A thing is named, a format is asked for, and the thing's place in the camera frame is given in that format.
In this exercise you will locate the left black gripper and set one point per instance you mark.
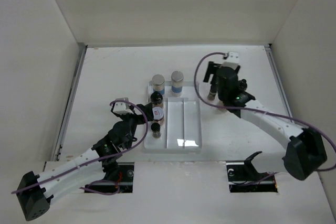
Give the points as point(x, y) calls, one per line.
point(146, 110)

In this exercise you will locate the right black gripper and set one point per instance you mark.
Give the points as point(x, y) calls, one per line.
point(211, 70)

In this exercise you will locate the white-lid red-label jar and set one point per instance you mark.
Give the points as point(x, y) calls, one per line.
point(158, 115)

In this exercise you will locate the black-cap brown spice bottle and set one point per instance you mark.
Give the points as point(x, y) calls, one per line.
point(157, 100)

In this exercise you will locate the small black-cap spice bottle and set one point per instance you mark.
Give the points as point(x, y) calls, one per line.
point(156, 130)

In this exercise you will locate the silver-lid blue-label spice jar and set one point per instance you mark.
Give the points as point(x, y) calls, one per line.
point(158, 84)

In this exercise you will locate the black-cap cream sauce bottle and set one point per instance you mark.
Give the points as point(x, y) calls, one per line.
point(242, 85)

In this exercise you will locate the pink-lid small jar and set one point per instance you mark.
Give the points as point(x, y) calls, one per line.
point(222, 110)

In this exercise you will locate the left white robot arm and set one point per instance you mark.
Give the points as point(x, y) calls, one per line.
point(37, 192)

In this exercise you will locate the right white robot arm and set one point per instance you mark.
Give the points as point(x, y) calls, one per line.
point(304, 148)

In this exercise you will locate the white divided organizer tray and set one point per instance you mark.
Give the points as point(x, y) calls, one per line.
point(181, 132)

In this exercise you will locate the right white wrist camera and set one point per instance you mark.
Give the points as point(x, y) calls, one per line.
point(231, 59)

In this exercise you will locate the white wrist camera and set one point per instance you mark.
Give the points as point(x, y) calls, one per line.
point(231, 59)
point(121, 107)

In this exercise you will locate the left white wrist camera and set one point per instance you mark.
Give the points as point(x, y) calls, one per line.
point(121, 107)

